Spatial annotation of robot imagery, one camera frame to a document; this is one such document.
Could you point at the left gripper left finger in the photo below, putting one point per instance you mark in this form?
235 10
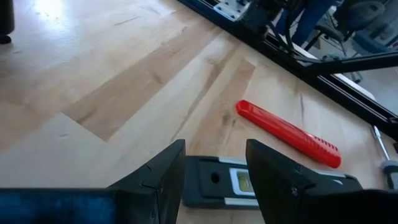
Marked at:
158 186

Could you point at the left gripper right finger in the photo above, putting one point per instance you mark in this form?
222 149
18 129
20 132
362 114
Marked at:
276 186

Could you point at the black spirit level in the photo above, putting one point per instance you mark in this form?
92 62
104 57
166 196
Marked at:
214 186

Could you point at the red utility knife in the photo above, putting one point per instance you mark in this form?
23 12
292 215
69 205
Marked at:
289 133

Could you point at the person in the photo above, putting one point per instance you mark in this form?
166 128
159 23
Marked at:
311 18

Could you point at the black office chair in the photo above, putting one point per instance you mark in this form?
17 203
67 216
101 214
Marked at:
357 15

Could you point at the black perforated pegboard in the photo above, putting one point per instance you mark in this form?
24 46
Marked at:
6 18

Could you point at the black aluminium frame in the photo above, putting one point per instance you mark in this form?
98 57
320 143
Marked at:
342 93

